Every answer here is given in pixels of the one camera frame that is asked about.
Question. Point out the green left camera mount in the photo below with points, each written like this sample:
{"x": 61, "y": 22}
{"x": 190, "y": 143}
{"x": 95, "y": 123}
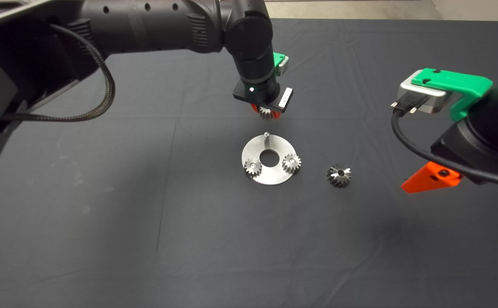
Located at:
{"x": 278, "y": 59}

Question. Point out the green right camera mount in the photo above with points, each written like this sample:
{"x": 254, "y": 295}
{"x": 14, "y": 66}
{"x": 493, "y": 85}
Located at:
{"x": 454, "y": 81}

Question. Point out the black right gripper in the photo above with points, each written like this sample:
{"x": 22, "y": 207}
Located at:
{"x": 467, "y": 160}

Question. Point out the round metal plate with hole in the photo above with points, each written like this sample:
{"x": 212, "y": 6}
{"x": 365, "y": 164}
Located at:
{"x": 270, "y": 175}

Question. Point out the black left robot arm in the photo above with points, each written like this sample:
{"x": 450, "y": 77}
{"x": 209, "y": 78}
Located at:
{"x": 146, "y": 21}

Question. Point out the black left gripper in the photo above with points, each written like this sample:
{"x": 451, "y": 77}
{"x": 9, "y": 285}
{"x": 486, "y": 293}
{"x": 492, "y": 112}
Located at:
{"x": 261, "y": 96}

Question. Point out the silver right camera box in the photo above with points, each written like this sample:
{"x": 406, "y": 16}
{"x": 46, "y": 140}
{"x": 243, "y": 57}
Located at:
{"x": 439, "y": 102}

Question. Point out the dark grey table cloth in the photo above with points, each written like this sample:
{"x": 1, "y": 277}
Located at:
{"x": 231, "y": 256}

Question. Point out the silver left camera box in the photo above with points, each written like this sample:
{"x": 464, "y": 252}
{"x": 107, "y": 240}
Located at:
{"x": 285, "y": 67}

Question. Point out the small steel gear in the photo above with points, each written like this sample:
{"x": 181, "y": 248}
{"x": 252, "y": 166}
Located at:
{"x": 266, "y": 113}
{"x": 252, "y": 167}
{"x": 291, "y": 163}

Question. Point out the silver camera box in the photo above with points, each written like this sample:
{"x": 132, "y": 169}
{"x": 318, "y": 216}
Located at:
{"x": 285, "y": 67}
{"x": 439, "y": 102}

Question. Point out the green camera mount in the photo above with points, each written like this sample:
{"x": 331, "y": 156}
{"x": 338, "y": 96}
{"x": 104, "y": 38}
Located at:
{"x": 278, "y": 59}
{"x": 454, "y": 81}

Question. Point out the large steel gear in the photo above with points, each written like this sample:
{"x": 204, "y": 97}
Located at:
{"x": 336, "y": 179}

